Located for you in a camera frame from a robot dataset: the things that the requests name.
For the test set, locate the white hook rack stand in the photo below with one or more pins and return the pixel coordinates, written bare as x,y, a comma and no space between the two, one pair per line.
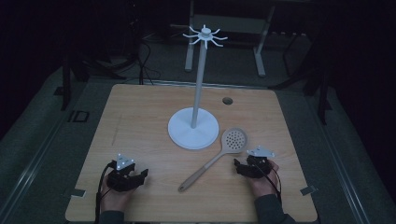
193,130

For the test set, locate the person's left hand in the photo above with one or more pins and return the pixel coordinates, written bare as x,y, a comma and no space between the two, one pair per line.
113,200

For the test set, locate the black metal stand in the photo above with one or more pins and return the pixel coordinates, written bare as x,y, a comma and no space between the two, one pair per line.
66,84
323,99

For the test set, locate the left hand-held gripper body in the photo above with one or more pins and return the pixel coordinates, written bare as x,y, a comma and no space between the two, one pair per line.
120,179

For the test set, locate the person's right hand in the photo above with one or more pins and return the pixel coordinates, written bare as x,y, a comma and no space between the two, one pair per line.
264,186

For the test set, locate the beige slotted spoon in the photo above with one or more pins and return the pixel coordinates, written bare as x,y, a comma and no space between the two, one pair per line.
235,140

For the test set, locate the white metal desk frame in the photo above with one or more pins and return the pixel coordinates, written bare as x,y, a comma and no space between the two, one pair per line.
260,56

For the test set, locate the grey tape strip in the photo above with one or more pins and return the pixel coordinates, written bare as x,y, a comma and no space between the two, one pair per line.
308,190
77,193

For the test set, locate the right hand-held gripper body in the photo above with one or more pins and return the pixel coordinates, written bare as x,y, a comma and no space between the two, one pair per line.
258,168

